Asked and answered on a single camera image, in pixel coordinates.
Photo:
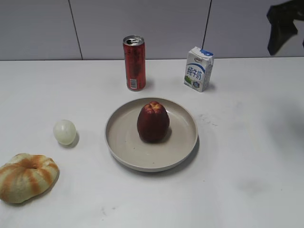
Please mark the dark red apple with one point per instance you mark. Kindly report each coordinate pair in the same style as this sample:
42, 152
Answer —
153, 122

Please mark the beige round plate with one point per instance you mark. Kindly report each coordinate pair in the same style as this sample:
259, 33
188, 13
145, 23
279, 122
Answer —
126, 146

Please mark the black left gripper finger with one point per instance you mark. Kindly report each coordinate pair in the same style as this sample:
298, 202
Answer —
281, 17

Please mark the red soda can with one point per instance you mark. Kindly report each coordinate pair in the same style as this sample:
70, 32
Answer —
134, 57

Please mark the white blue milk carton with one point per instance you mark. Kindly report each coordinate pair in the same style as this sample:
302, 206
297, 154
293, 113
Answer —
198, 69

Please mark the orange striped round bread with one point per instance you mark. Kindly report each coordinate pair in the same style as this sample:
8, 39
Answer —
26, 176

